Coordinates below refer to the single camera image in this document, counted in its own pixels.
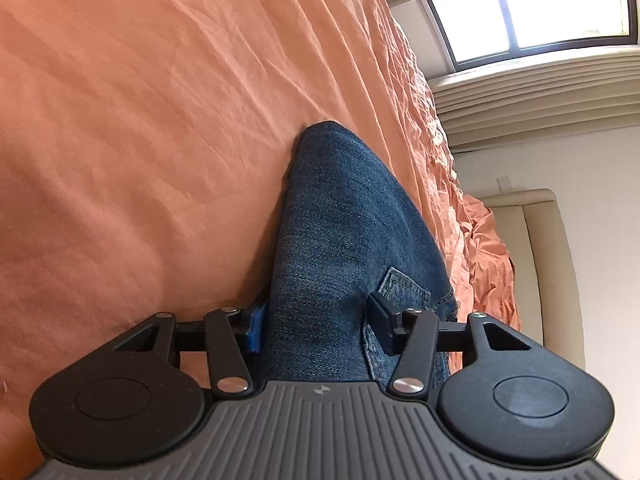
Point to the beige curtain right panel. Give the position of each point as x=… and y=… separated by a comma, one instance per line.
x=543, y=96

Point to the window with dark frame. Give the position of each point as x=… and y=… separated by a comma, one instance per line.
x=482, y=32

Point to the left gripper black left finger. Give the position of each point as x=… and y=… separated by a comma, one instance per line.
x=146, y=391

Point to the beige padded headboard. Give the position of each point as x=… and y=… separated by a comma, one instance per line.
x=545, y=283

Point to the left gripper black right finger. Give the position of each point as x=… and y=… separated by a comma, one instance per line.
x=496, y=391

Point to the white wall socket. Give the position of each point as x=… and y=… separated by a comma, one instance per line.
x=504, y=185

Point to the blue denim jeans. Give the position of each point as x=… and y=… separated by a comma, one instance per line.
x=348, y=229

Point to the orange bed sheet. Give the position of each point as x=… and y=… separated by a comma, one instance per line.
x=144, y=145

